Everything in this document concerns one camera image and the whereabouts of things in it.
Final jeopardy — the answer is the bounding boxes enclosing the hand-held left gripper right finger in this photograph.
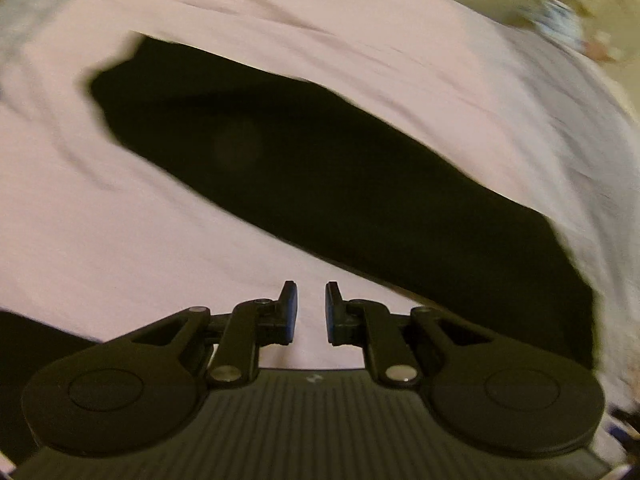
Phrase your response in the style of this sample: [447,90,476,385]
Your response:
[325,281,494,389]

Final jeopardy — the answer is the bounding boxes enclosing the small pink box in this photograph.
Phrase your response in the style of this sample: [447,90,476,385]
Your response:
[584,34,622,63]

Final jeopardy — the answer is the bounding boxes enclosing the black pants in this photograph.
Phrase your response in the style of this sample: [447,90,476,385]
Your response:
[82,32,602,377]

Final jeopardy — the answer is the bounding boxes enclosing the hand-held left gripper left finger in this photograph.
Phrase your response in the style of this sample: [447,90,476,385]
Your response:
[131,281,300,389]

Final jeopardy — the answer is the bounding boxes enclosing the pink and grey blanket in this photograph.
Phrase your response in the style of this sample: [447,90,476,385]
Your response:
[0,0,640,413]

